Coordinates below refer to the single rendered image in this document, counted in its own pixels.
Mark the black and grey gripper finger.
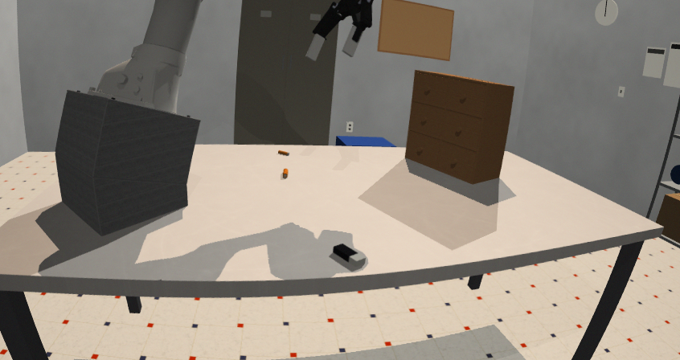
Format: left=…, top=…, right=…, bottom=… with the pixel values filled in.
left=342, top=0, right=374, bottom=57
left=305, top=0, right=345, bottom=61

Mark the dark brown chest of drawers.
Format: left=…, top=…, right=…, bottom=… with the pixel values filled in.
left=405, top=70, right=514, bottom=185

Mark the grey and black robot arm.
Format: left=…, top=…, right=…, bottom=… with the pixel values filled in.
left=88, top=0, right=202, bottom=113

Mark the brown wooden drawer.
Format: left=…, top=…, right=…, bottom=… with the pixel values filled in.
left=442, top=110, right=482, bottom=149
left=407, top=131, right=440, bottom=168
left=446, top=79, right=486, bottom=117
left=410, top=102, right=444, bottom=137
left=413, top=73, right=448, bottom=106
left=438, top=141, right=477, bottom=182

